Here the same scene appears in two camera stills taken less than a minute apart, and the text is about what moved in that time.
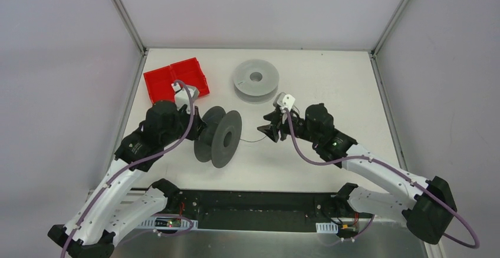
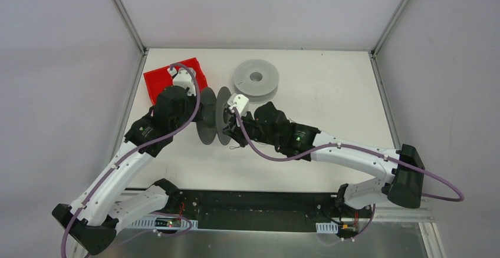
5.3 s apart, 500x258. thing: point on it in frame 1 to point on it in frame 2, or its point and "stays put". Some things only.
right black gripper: [283, 123] to [234, 125]
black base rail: [234, 209] stays put
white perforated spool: [255, 81] stays put
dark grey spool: [219, 139] to [211, 129]
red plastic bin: [159, 81] stays put
